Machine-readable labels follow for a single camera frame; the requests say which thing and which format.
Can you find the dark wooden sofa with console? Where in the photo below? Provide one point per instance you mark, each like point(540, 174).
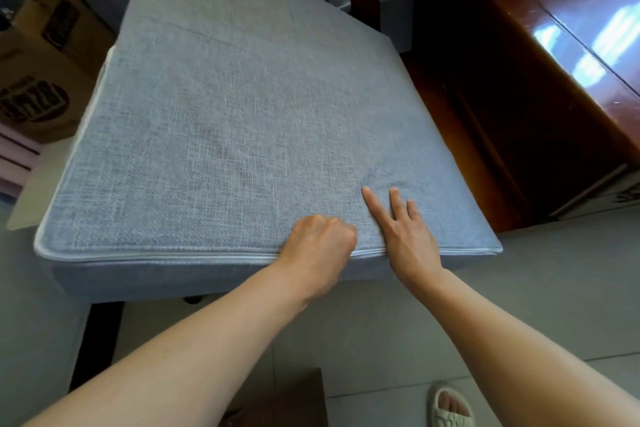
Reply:
point(550, 66)

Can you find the white ruffled sandal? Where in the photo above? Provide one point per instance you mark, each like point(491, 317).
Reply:
point(450, 414)

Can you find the person's right forearm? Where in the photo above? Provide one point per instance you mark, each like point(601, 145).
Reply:
point(525, 351)

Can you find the person's right hand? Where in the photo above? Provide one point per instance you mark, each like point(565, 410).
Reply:
point(412, 251)

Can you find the person's left hand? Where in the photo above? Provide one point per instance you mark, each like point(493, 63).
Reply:
point(320, 256)

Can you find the person's left forearm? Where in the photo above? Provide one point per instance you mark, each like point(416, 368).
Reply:
point(175, 371)

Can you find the brown box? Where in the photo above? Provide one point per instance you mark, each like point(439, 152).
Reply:
point(50, 66)

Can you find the white side table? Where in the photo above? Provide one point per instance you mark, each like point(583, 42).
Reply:
point(40, 181)

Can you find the grey seat cushion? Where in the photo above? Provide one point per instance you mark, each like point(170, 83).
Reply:
point(250, 116)

